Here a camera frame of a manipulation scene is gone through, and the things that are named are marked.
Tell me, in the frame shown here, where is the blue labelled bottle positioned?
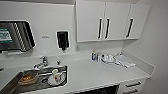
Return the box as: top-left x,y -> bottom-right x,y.
91,49 -> 98,63

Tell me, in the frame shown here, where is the chrome sink sprayer knob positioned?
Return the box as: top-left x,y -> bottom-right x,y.
56,58 -> 62,66

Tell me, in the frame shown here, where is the white printed cup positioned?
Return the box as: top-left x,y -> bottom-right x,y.
51,68 -> 62,83

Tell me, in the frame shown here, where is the white plate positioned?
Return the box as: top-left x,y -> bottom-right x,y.
47,71 -> 68,87

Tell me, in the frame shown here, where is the white folded towel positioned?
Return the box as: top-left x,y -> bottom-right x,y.
114,53 -> 137,69

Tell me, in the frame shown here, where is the chrome sink faucet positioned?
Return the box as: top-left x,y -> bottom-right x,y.
32,54 -> 50,70

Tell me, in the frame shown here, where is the white narrow drawer unit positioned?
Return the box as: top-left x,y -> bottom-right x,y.
118,78 -> 145,94

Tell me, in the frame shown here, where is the orange bowl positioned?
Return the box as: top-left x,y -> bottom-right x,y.
17,72 -> 38,85

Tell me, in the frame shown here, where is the steel paper towel dispenser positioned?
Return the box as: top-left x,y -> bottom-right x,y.
0,19 -> 37,54

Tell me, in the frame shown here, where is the stainless steel sink basin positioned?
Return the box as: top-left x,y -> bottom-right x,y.
0,64 -> 70,94

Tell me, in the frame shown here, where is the white wall outlet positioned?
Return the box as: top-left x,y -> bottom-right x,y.
75,44 -> 81,53

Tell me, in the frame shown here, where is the black wall soap dispenser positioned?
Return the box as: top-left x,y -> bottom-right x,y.
55,30 -> 71,52

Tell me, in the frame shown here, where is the white three-door wall cabinet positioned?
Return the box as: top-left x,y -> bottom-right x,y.
75,0 -> 151,43

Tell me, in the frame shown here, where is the small wall label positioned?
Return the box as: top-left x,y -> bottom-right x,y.
41,35 -> 51,40

